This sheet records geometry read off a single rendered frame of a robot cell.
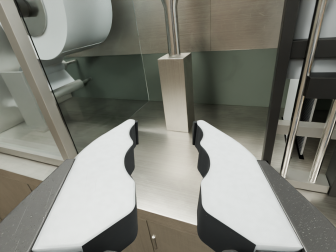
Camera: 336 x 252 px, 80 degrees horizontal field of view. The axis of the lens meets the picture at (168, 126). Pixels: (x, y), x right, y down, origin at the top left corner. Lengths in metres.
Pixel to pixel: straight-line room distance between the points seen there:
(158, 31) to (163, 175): 0.63
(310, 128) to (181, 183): 0.32
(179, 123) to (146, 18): 0.49
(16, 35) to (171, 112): 0.48
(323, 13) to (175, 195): 0.46
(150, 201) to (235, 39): 0.67
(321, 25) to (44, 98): 0.61
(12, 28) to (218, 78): 0.71
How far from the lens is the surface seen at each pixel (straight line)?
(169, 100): 0.72
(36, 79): 0.60
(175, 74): 0.68
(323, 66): 0.48
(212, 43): 0.90
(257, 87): 0.93
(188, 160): 0.63
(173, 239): 0.62
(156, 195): 0.54
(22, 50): 0.59
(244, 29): 0.88
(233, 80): 0.93
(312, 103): 0.63
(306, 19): 0.46
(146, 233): 0.66
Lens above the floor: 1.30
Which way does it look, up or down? 29 degrees down
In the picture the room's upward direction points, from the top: 7 degrees counter-clockwise
